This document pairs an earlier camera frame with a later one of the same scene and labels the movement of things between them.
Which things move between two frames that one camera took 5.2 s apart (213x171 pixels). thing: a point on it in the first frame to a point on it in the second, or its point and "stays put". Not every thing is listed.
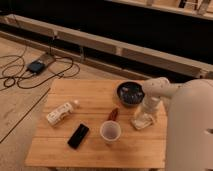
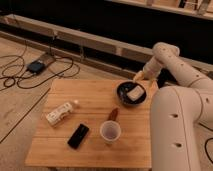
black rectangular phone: [78, 136] stays put
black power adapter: [35, 67] stays put
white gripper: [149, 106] to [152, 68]
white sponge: [141, 121] to [135, 93]
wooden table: [87, 123] stays put
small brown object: [114, 114] stays put
